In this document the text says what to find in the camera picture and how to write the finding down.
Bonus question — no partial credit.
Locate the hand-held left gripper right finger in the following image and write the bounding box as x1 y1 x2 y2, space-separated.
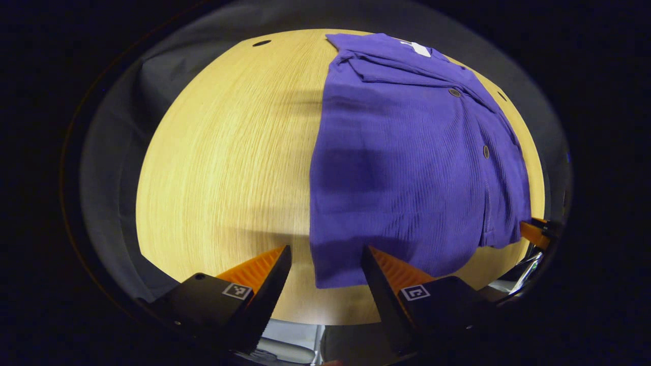
361 246 501 356

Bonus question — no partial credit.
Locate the purple shirt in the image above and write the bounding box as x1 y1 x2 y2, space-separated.
309 33 532 289

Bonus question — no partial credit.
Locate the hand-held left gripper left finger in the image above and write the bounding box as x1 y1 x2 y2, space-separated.
145 245 293 354

